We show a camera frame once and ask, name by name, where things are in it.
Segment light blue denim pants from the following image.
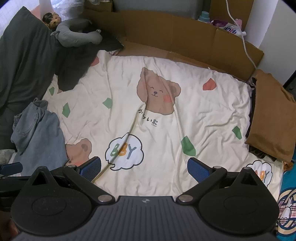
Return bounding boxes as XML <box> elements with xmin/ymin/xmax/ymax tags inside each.
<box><xmin>11</xmin><ymin>99</ymin><xmax>68</xmax><ymax>176</ymax></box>

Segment black garment under brown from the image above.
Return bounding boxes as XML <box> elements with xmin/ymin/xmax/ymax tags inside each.
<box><xmin>245</xmin><ymin>77</ymin><xmax>276</xmax><ymax>162</ymax></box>

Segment brown folded garment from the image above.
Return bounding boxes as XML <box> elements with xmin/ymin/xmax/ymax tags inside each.
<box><xmin>245</xmin><ymin>69</ymin><xmax>295</xmax><ymax>163</ymax></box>

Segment cream bear print duvet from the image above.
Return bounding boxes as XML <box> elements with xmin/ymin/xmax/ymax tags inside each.
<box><xmin>44</xmin><ymin>51</ymin><xmax>283</xmax><ymax>197</ymax></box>

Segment teal patterned cloth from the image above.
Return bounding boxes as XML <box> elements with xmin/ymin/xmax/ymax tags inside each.
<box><xmin>276</xmin><ymin>154</ymin><xmax>296</xmax><ymax>240</ymax></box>

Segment dark grey blanket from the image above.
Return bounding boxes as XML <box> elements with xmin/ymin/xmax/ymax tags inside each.
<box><xmin>1</xmin><ymin>7</ymin><xmax>123</xmax><ymax>150</ymax></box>

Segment brown cardboard sheet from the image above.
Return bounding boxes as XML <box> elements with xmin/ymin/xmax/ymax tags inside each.
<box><xmin>82</xmin><ymin>9</ymin><xmax>264</xmax><ymax>81</ymax></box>

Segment detergent refill pouch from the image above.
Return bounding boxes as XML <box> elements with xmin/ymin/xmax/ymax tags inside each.
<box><xmin>211</xmin><ymin>20</ymin><xmax>241</xmax><ymax>37</ymax></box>

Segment small doll head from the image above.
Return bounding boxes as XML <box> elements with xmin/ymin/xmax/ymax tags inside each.
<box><xmin>42</xmin><ymin>12</ymin><xmax>62</xmax><ymax>31</ymax></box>

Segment light blue bottle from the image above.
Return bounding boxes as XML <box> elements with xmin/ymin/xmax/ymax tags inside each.
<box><xmin>198</xmin><ymin>11</ymin><xmax>210</xmax><ymax>23</ymax></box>

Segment white cable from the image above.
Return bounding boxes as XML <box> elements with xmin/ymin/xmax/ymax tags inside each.
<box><xmin>224</xmin><ymin>0</ymin><xmax>258</xmax><ymax>70</ymax></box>

